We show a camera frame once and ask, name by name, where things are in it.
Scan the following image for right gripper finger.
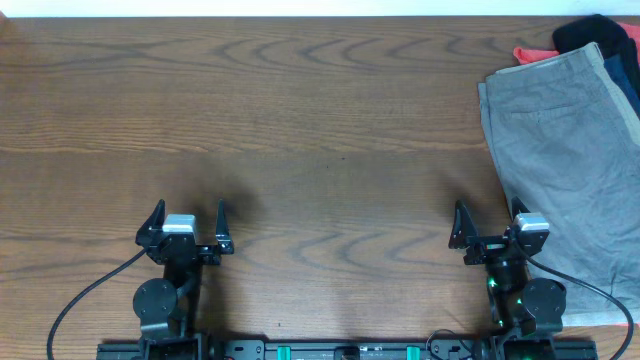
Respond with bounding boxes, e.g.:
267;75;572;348
510;196;530;218
448;200;478;249

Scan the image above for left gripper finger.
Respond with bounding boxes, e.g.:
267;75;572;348
215;199;234;254
135;199;166;246

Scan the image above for grey shorts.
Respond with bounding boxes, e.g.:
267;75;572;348
478;43;639;318

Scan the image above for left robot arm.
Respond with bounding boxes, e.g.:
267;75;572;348
133;200;234;360

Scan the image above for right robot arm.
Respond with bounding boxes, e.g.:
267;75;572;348
448;198;566;360

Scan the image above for red garment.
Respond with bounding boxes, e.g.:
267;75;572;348
513;22;639;65

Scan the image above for navy blue garment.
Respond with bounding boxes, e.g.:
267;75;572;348
604;55;639;115

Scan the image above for black garment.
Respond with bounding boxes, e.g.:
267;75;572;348
552;14;639;98

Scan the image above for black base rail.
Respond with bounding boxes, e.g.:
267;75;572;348
96;338;598;360

